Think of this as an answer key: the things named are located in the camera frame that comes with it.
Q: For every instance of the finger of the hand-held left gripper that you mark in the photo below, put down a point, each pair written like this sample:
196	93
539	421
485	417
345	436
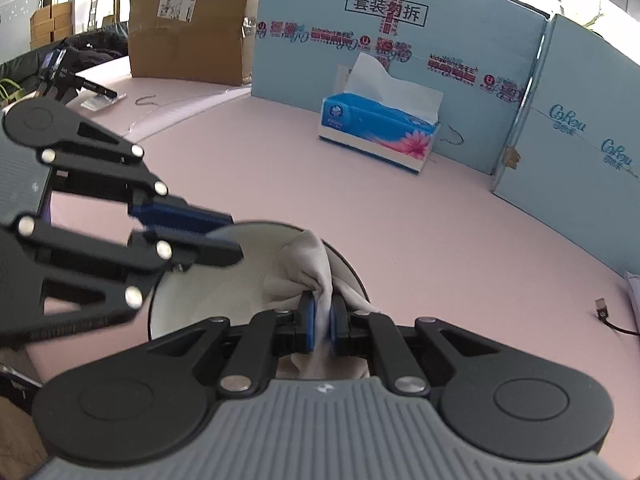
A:
190	215
210	252

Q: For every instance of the dark jacket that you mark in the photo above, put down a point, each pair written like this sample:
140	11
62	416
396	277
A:
100	45

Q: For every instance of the black chair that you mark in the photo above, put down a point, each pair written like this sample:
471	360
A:
20	67

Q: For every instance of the large light blue cardboard panel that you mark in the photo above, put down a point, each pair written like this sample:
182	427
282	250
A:
300	60

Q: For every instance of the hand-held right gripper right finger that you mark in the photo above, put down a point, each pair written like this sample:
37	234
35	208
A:
336	325

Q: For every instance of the stack of brown cardboard boxes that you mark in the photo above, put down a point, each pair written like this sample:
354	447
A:
52	25

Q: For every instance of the blue tissue box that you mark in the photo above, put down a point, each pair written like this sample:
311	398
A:
370	130

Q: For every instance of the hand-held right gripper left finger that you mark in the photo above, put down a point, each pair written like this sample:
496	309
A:
307	322

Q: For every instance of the beige cloth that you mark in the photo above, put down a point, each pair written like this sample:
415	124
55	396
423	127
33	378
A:
300	265

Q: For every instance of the black device on stand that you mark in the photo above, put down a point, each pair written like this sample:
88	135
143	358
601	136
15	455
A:
95	87

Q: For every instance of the white bowl with dark outside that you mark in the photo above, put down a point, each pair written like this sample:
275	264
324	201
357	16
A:
215	290

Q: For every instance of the white tissue sheet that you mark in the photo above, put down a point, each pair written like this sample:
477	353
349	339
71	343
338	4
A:
380	85

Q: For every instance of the brown cardboard box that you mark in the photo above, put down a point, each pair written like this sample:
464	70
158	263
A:
200	45

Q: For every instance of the folded light blue cardboard panel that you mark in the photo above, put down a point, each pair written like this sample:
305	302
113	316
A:
575	185

